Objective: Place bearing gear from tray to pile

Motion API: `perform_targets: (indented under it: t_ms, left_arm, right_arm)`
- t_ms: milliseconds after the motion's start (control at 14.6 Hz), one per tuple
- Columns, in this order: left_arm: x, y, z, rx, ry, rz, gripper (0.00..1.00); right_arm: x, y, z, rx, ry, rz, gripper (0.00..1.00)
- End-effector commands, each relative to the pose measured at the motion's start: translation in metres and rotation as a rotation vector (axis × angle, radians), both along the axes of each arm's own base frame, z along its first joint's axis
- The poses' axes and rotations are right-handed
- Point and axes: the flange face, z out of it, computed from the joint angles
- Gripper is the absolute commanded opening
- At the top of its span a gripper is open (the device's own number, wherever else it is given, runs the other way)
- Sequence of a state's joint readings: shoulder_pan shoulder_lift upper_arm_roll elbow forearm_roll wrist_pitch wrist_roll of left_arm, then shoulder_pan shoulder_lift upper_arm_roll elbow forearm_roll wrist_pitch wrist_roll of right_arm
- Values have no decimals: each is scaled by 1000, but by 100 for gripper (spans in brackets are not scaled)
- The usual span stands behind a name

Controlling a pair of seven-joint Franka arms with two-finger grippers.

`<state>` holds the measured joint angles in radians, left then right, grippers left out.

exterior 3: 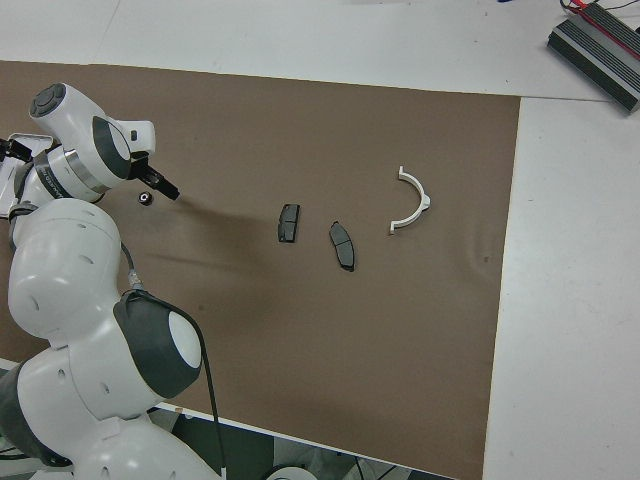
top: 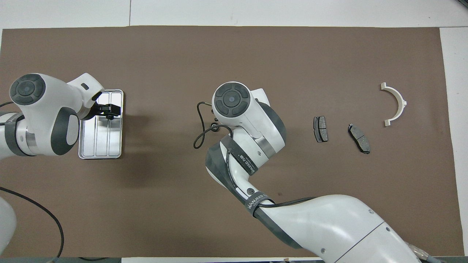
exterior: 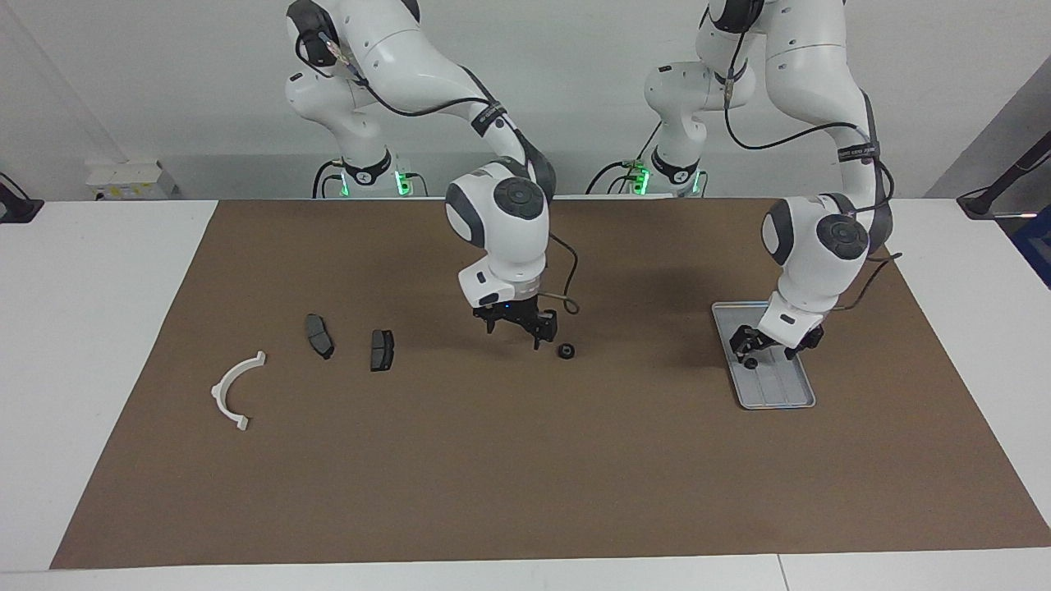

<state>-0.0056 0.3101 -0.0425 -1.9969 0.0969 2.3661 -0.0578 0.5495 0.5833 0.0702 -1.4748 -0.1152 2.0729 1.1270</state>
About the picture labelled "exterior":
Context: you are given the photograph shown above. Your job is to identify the white curved plastic bracket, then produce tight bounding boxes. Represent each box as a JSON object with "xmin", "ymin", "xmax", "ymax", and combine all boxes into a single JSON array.
[{"xmin": 211, "ymin": 351, "xmax": 268, "ymax": 432}]

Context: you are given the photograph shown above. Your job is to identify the black right base cables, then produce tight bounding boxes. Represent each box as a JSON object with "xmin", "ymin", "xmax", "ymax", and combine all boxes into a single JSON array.
[{"xmin": 312, "ymin": 160, "xmax": 346, "ymax": 199}]

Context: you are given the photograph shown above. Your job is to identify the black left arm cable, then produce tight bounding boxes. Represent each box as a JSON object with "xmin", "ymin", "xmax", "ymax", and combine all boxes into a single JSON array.
[{"xmin": 706, "ymin": 0, "xmax": 904, "ymax": 313}]

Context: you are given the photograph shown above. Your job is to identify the black camera stand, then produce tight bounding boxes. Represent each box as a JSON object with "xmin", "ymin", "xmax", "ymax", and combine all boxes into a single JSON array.
[{"xmin": 957, "ymin": 130, "xmax": 1051, "ymax": 221}]

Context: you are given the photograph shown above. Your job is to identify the brown table mat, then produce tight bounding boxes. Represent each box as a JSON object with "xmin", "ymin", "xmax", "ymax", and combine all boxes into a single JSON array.
[{"xmin": 49, "ymin": 197, "xmax": 1051, "ymax": 571}]

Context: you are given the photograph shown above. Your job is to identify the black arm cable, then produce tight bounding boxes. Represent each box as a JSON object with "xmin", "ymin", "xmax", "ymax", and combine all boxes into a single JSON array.
[
  {"xmin": 706, "ymin": 0, "xmax": 904, "ymax": 313},
  {"xmin": 296, "ymin": 25, "xmax": 581, "ymax": 317}
]

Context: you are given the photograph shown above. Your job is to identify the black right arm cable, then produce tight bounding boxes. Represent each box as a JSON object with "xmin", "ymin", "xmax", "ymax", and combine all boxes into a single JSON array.
[{"xmin": 296, "ymin": 25, "xmax": 581, "ymax": 317}]

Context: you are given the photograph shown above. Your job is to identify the silver metal tray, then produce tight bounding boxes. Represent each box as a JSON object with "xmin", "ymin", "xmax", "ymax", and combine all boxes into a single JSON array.
[{"xmin": 712, "ymin": 301, "xmax": 817, "ymax": 410}]

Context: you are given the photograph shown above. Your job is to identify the black base cables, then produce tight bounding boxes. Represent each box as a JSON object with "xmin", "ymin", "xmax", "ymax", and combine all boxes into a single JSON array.
[
  {"xmin": 585, "ymin": 121, "xmax": 664, "ymax": 196},
  {"xmin": 312, "ymin": 160, "xmax": 346, "ymax": 199}
]

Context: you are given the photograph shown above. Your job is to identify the white power box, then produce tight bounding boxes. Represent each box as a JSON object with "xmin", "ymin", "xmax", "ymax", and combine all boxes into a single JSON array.
[{"xmin": 85, "ymin": 160, "xmax": 178, "ymax": 201}]

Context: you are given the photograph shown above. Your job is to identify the blue bin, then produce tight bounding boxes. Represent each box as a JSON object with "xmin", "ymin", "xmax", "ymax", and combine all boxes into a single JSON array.
[{"xmin": 1012, "ymin": 205, "xmax": 1051, "ymax": 290}]

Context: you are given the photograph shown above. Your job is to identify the curved dark brake pad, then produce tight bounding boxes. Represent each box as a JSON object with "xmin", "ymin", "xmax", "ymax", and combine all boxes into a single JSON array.
[{"xmin": 305, "ymin": 313, "xmax": 336, "ymax": 361}]

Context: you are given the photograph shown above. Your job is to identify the black left base cables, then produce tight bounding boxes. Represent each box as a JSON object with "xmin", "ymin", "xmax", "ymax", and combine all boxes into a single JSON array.
[{"xmin": 585, "ymin": 121, "xmax": 664, "ymax": 196}]

